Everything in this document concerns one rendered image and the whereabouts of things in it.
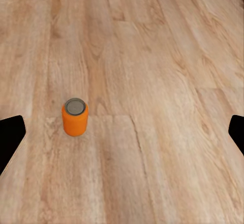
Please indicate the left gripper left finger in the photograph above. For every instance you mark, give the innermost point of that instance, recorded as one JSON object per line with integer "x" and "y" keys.
{"x": 12, "y": 132}

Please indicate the can of soda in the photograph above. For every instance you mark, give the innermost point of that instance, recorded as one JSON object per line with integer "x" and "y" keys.
{"x": 74, "y": 115}

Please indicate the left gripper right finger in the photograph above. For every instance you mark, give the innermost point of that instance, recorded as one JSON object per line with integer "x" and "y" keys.
{"x": 236, "y": 131}

